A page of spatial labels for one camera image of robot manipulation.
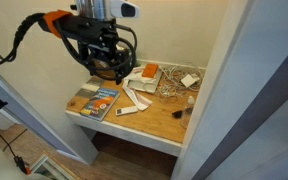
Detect white power adapter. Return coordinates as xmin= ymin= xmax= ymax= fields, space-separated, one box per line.
xmin=181 ymin=74 xmax=200 ymax=87

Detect white remote control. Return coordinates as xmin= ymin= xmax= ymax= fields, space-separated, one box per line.
xmin=116 ymin=106 xmax=138 ymax=116

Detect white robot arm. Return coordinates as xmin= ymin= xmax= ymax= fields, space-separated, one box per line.
xmin=55 ymin=0 xmax=139 ymax=84

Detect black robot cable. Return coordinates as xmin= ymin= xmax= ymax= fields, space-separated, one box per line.
xmin=0 ymin=0 xmax=73 ymax=69

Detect white red striped cloth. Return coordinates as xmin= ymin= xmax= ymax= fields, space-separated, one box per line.
xmin=122 ymin=67 xmax=152 ymax=111

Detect grey white booklet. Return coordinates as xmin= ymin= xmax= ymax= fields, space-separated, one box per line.
xmin=76 ymin=76 xmax=104 ymax=98

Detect white grey flat box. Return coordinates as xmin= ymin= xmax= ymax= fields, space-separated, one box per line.
xmin=126 ymin=68 xmax=162 ymax=93

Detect black sunglasses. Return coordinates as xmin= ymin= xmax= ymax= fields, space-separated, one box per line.
xmin=172 ymin=107 xmax=193 ymax=119

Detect tangled white cables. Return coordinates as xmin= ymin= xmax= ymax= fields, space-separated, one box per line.
xmin=155 ymin=61 xmax=205 ymax=100

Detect blue orange paperback book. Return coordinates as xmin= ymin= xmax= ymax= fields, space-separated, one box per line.
xmin=80 ymin=88 xmax=120 ymax=121

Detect orange case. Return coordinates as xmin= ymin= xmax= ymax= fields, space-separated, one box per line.
xmin=142 ymin=64 xmax=158 ymax=78

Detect clear plastic bottle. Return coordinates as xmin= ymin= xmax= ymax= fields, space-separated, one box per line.
xmin=181 ymin=96 xmax=195 ymax=128

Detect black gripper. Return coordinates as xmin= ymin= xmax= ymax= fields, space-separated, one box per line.
xmin=55 ymin=16 xmax=137 ymax=85

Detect white picture frame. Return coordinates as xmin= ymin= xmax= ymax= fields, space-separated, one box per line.
xmin=30 ymin=154 xmax=80 ymax=180

